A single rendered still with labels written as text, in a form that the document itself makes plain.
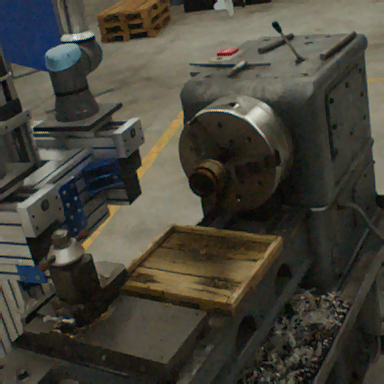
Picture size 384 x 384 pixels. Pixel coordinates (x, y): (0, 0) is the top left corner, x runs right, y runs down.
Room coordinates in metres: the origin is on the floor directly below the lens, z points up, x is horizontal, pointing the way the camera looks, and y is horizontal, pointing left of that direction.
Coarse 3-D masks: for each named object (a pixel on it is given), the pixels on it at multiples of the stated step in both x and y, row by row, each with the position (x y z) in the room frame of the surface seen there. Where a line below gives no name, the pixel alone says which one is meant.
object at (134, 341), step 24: (48, 312) 1.17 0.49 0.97; (120, 312) 1.13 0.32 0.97; (144, 312) 1.11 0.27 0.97; (168, 312) 1.10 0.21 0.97; (192, 312) 1.08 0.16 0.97; (48, 336) 1.10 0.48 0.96; (96, 336) 1.06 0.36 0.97; (120, 336) 1.04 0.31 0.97; (144, 336) 1.03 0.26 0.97; (168, 336) 1.02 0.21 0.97; (192, 336) 1.02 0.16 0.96; (120, 360) 1.00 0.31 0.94; (144, 360) 0.97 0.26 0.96; (168, 360) 0.95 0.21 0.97
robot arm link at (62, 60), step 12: (60, 48) 2.04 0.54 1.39; (72, 48) 2.01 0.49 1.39; (48, 60) 1.98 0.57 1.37; (60, 60) 1.97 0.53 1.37; (72, 60) 1.98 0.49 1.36; (84, 60) 2.04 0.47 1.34; (60, 72) 1.97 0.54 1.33; (72, 72) 1.98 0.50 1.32; (84, 72) 2.02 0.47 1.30; (60, 84) 1.97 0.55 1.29; (72, 84) 1.97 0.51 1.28; (84, 84) 2.00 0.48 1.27
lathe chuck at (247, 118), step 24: (192, 120) 1.67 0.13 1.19; (216, 120) 1.60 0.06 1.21; (240, 120) 1.56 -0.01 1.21; (264, 120) 1.58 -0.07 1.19; (192, 144) 1.64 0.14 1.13; (240, 144) 1.57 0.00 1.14; (264, 144) 1.53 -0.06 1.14; (192, 168) 1.65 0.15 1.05; (288, 168) 1.59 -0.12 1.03; (240, 192) 1.58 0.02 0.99; (264, 192) 1.54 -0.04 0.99
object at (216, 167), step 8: (208, 160) 1.52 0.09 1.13; (200, 168) 1.50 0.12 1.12; (208, 168) 1.49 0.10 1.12; (216, 168) 1.49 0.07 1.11; (192, 176) 1.48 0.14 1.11; (200, 176) 1.47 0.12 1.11; (208, 176) 1.46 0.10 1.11; (216, 176) 1.48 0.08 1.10; (224, 176) 1.50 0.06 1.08; (192, 184) 1.48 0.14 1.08; (200, 184) 1.52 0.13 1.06; (208, 184) 1.46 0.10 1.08; (216, 184) 1.47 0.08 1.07; (224, 184) 1.50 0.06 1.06; (200, 192) 1.48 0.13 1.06; (208, 192) 1.46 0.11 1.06
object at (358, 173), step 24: (360, 168) 1.96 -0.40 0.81; (336, 192) 1.72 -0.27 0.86; (360, 192) 1.92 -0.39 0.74; (264, 216) 1.72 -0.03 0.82; (312, 216) 1.64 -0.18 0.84; (336, 216) 1.72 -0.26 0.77; (312, 240) 1.64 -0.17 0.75; (336, 240) 1.70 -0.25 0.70; (360, 240) 1.89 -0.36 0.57; (312, 264) 1.65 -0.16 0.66; (336, 264) 1.68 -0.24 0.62; (312, 288) 1.65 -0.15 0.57; (336, 288) 1.64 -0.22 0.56; (360, 336) 1.87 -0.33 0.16; (336, 360) 1.67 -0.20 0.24; (360, 360) 1.84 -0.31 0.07
